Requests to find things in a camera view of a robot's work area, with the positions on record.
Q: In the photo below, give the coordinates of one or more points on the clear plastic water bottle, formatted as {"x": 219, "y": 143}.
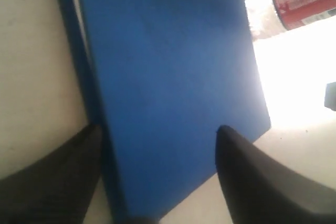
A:
{"x": 268, "y": 18}

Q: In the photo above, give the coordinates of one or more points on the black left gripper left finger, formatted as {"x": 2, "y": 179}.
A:
{"x": 57, "y": 188}

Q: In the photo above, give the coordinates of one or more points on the blue binder folder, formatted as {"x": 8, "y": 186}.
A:
{"x": 160, "y": 77}

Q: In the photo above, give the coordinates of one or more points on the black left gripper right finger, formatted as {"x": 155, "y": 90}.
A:
{"x": 258, "y": 189}

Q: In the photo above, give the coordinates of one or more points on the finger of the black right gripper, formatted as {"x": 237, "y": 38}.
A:
{"x": 330, "y": 96}

